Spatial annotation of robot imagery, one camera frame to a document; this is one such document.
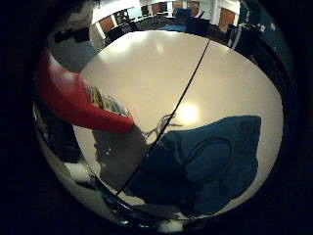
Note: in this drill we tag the red cloth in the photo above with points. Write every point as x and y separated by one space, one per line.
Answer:
71 101

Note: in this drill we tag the dark blue cloth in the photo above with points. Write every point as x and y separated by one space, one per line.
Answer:
208 163

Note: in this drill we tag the blue chair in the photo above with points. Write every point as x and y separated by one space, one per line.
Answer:
182 17

